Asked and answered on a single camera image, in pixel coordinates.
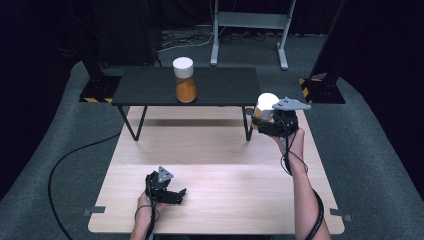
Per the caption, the grey metal stand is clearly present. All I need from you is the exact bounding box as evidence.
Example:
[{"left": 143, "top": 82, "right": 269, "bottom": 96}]
[{"left": 209, "top": 0, "right": 298, "bottom": 71}]

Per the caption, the black low shelf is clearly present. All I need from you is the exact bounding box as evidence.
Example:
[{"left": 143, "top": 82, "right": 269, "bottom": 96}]
[{"left": 111, "top": 66, "right": 264, "bottom": 142}]

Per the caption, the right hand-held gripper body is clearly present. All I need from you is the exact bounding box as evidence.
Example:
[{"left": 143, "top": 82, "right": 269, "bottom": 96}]
[{"left": 257, "top": 96, "right": 313, "bottom": 138}]

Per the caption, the black stand striped base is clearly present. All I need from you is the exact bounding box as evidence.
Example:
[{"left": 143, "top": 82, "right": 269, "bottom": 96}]
[
  {"left": 78, "top": 0, "right": 123, "bottom": 104},
  {"left": 298, "top": 0, "right": 347, "bottom": 105}
]

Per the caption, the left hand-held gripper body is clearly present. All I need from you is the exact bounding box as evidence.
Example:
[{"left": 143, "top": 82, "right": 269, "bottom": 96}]
[{"left": 144, "top": 165, "right": 185, "bottom": 205}]

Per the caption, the black floor cable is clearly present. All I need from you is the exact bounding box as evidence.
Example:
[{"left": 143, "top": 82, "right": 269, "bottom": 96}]
[{"left": 47, "top": 131, "right": 123, "bottom": 240}]

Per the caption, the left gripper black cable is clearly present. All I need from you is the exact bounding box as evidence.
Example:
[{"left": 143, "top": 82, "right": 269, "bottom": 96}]
[{"left": 134, "top": 194, "right": 162, "bottom": 240}]

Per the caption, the orange spice jar white lid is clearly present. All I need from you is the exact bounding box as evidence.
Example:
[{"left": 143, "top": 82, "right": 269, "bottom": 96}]
[
  {"left": 172, "top": 56, "right": 198, "bottom": 104},
  {"left": 252, "top": 92, "right": 281, "bottom": 130}
]

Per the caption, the bundle of floor cables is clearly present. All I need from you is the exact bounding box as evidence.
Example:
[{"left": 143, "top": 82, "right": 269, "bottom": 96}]
[{"left": 156, "top": 29, "right": 215, "bottom": 53}]

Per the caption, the person's right hand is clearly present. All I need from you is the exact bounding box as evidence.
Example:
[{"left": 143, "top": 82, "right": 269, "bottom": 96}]
[{"left": 270, "top": 127, "right": 307, "bottom": 168}]

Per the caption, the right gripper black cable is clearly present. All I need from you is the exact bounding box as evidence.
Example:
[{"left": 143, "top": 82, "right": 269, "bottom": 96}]
[{"left": 279, "top": 114, "right": 326, "bottom": 240}]

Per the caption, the person's left hand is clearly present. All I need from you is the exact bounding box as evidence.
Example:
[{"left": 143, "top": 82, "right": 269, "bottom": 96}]
[{"left": 135, "top": 190, "right": 168, "bottom": 219}]

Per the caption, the grey table bracket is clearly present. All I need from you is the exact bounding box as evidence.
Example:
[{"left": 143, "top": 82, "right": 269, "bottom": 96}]
[
  {"left": 329, "top": 207, "right": 353, "bottom": 223},
  {"left": 82, "top": 205, "right": 107, "bottom": 217}
]

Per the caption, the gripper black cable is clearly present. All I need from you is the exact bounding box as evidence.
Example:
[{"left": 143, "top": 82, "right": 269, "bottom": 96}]
[
  {"left": 279, "top": 114, "right": 326, "bottom": 240},
  {"left": 134, "top": 194, "right": 162, "bottom": 240}
]

